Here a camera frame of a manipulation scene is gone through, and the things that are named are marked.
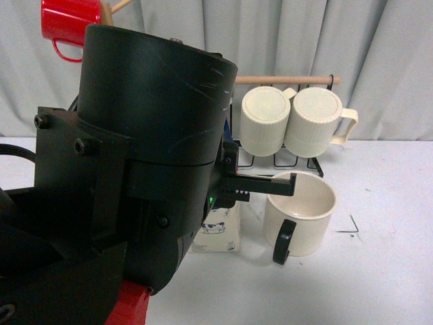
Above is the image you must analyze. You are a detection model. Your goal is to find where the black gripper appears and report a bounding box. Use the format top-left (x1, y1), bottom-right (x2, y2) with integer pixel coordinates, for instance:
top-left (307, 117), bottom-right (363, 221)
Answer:
top-left (207, 140), bottom-right (297, 210)

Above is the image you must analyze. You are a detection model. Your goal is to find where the blue milk carton green cap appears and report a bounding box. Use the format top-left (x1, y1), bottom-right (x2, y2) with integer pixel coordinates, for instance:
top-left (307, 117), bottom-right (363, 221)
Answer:
top-left (189, 126), bottom-right (240, 253)

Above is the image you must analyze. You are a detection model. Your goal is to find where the cream cup black handle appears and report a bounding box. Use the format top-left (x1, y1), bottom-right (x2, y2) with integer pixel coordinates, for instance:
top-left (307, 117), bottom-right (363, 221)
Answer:
top-left (263, 172), bottom-right (337, 265)

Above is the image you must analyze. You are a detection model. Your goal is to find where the cream ribbed mug left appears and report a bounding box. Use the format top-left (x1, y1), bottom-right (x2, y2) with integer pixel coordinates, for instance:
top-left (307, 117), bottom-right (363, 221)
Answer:
top-left (240, 86), bottom-right (297, 156)

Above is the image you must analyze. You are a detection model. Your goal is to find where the cream ribbed mug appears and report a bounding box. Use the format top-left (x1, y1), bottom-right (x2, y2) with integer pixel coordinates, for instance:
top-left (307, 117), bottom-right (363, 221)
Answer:
top-left (283, 87), bottom-right (359, 158)
top-left (240, 86), bottom-right (297, 156)

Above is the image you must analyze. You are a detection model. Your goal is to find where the cream ribbed mug right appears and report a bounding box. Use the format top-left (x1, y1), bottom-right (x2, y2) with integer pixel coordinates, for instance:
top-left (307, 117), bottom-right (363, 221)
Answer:
top-left (283, 87), bottom-right (359, 158)

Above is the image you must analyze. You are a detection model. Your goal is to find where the wooden mug tree stand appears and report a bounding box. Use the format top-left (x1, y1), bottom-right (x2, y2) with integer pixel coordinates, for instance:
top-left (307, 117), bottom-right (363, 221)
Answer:
top-left (100, 0), bottom-right (133, 26)

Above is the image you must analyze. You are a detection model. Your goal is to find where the red mug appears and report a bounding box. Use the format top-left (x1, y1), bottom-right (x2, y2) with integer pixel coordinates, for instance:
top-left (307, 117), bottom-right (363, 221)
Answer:
top-left (41, 0), bottom-right (101, 63)

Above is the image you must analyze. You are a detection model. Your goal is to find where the black wire rack wooden bar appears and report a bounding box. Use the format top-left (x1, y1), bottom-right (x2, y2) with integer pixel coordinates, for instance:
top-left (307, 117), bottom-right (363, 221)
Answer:
top-left (226, 74), bottom-right (341, 177)

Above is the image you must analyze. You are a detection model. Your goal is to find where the black cable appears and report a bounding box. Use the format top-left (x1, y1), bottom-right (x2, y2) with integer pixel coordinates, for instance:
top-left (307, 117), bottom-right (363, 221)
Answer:
top-left (0, 144), bottom-right (38, 162)

